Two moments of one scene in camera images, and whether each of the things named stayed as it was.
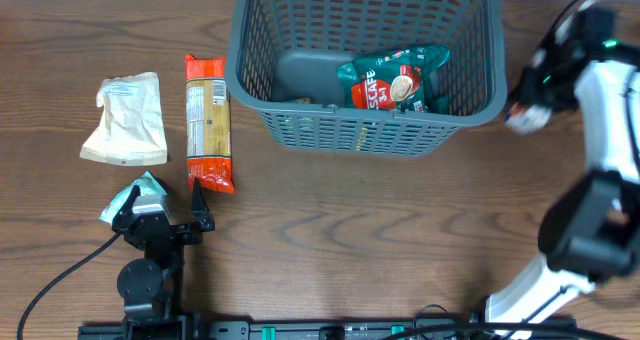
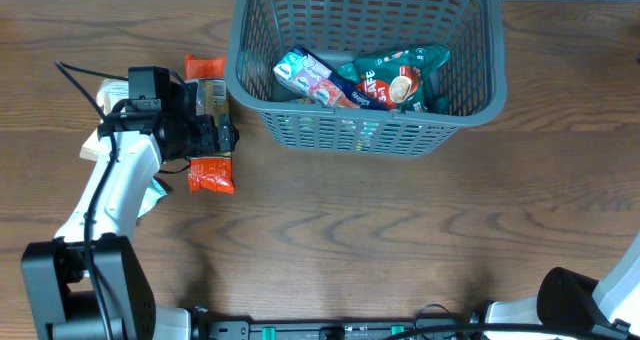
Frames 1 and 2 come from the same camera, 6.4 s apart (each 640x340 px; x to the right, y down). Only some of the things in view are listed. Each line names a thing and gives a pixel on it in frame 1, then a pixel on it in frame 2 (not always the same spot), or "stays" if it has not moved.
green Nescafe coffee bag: x=414 y=79 stays
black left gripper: x=203 y=216 to x=211 y=141
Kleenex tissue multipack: x=528 y=120 to x=309 y=75
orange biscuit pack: x=208 y=124 stays
